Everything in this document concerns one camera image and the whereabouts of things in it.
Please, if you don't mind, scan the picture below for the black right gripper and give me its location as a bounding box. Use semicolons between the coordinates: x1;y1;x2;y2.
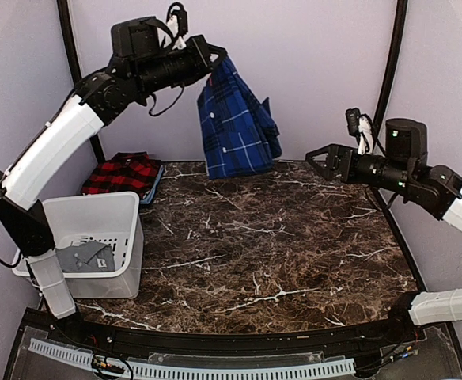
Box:
305;142;414;195

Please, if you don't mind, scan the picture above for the blue plaid long sleeve shirt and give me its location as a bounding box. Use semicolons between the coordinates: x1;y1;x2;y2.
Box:
197;57;282;180

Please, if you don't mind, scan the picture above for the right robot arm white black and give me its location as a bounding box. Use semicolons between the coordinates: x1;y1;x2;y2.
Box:
305;118;462;344

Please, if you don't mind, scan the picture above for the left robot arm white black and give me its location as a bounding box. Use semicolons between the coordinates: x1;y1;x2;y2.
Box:
0;13;228;345

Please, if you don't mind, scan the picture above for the red black plaid folded shirt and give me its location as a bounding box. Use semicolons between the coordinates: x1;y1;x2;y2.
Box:
81;152;161;199

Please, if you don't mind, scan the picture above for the white plastic laundry basket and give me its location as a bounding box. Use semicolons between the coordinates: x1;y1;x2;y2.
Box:
11;191;144;300

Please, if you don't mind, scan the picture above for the grey shirt in basket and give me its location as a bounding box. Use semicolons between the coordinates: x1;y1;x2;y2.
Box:
56;241;116;273

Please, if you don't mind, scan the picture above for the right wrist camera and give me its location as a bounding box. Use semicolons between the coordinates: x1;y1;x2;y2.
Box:
345;108;374;155

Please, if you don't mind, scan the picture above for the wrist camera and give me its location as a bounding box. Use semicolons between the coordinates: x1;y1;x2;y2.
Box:
345;108;374;155
166;2;188;51

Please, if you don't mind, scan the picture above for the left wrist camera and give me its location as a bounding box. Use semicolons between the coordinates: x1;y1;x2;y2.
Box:
166;2;188;51

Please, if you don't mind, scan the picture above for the black corner frame post left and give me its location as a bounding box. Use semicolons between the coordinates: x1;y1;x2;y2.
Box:
55;0;107;163

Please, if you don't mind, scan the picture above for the black corner frame post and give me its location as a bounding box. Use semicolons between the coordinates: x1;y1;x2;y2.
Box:
55;0;107;163
373;0;408;131

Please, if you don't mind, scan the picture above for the black corner frame post right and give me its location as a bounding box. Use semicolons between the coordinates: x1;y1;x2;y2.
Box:
373;0;408;131

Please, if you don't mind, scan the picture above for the black front rail base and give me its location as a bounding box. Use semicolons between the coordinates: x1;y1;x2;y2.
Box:
15;308;460;371

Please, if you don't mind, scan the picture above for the white slotted cable duct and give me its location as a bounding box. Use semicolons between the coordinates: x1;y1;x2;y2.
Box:
28;338;356;379

